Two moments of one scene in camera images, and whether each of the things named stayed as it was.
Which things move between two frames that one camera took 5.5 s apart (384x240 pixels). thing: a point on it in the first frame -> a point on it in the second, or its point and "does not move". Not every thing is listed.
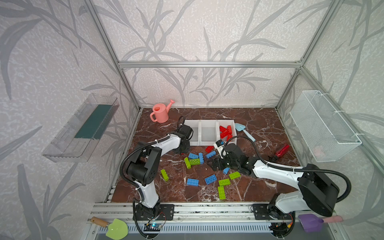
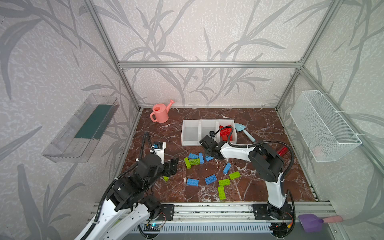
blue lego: [193, 182] does not move
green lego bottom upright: [221, 193] does not move
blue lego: [225, 170] does not move
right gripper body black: [222, 162] -> [207, 142]
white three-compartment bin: [207, 132] does not move
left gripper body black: [183, 147] -> [171, 166]
